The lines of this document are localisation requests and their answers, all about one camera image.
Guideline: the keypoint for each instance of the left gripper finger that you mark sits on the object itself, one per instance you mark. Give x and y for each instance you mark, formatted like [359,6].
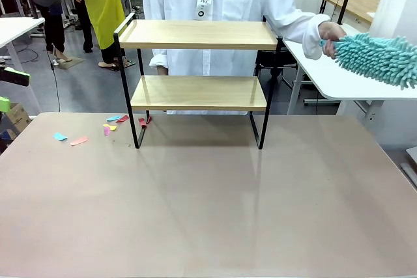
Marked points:
[16,77]
[4,104]

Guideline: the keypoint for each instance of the teal microfiber duster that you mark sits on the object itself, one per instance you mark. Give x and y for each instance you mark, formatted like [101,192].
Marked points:
[378,56]

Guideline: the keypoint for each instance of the person's right forearm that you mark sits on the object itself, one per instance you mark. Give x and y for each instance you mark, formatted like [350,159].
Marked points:
[162,70]

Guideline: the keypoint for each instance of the black-framed wooden two-tier shelf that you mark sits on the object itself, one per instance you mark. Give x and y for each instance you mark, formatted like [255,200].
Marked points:
[198,35]

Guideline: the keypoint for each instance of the person's left hand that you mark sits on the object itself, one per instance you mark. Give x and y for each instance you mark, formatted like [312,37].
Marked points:
[332,32]

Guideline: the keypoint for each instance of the brown cardboard box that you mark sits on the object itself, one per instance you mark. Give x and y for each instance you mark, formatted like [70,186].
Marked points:
[19,116]

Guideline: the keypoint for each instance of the white desk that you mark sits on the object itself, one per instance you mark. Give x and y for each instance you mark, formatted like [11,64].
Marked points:
[16,29]

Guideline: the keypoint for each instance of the grey floor mat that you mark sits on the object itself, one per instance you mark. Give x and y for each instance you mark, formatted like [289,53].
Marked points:
[69,62]

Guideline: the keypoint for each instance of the blue paper scrap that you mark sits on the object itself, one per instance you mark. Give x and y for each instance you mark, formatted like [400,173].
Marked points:
[60,137]
[112,118]

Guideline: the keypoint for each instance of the person in black clothes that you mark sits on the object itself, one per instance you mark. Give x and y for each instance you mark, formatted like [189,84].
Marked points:
[52,14]

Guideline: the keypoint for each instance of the salmon paper scrap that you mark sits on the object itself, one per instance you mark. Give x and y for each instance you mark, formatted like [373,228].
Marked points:
[79,141]

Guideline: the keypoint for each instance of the magenta paper scrap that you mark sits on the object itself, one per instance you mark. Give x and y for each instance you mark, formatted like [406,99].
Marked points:
[106,131]

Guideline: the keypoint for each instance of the yellow paper scrap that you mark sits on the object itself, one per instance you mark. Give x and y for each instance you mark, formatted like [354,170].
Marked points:
[110,127]

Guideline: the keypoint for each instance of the person in yellow apron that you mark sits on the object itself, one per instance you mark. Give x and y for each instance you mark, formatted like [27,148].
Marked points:
[104,8]

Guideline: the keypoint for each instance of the red paper scrap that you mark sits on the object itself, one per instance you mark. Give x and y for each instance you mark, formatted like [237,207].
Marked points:
[149,119]
[123,118]
[142,122]

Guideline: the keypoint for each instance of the white name badge tag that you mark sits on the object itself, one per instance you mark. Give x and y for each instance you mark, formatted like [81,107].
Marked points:
[200,3]

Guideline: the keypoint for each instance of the white rounded-corner table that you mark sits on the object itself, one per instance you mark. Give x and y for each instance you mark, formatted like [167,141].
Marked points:
[325,79]

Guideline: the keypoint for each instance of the light wooden table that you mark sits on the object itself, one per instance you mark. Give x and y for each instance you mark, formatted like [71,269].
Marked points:
[355,4]

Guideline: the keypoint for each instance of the grey metal mount rail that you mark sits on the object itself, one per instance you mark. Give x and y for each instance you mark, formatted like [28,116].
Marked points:
[410,167]

